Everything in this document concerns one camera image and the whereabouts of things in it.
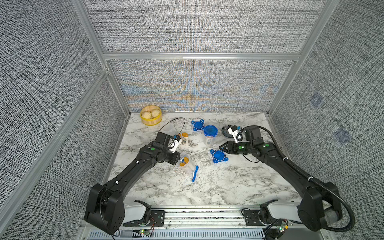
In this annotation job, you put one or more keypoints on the right cream dumpling bun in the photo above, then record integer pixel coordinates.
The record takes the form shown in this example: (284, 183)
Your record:
(155, 113)

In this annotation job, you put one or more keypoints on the clear plastic container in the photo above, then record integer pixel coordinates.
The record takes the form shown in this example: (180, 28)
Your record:
(189, 168)
(209, 140)
(169, 130)

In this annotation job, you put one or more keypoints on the cream dumpling bun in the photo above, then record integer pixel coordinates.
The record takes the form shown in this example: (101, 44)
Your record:
(146, 115)
(155, 113)

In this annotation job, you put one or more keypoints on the left cream dumpling bun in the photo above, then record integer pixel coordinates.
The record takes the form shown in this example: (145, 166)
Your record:
(146, 115)

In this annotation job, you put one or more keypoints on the blue toothbrush lower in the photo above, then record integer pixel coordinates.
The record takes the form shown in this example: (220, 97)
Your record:
(195, 174)

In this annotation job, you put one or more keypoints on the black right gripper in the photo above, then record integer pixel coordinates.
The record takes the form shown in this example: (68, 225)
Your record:
(229, 149)

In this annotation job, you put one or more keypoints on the blue lid back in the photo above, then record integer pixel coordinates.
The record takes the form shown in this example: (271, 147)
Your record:
(198, 125)

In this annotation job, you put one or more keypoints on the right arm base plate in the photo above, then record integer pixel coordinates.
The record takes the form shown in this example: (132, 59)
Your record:
(255, 216)

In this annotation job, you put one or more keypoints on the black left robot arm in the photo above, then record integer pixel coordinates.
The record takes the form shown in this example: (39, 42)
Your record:
(105, 207)

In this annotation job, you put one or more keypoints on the orange cap bottle four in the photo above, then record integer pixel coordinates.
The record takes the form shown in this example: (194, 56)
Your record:
(184, 161)

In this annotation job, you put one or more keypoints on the aluminium front rail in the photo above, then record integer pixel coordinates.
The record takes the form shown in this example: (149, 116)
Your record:
(198, 223)

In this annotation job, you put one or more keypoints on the yellow bamboo steamer basket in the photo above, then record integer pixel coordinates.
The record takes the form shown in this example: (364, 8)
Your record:
(151, 122)

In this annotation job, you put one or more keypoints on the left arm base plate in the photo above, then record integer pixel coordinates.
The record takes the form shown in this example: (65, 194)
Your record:
(140, 214)

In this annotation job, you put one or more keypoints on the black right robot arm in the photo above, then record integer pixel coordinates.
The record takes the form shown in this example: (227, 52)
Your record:
(321, 206)

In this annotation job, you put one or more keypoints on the blue lid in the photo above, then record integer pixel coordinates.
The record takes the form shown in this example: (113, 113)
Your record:
(218, 156)
(210, 131)
(198, 125)

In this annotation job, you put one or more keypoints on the orange cap bottle three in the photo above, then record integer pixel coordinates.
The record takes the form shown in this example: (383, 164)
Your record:
(185, 139)

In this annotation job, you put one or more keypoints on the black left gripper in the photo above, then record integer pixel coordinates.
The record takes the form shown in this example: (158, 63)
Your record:
(176, 156)

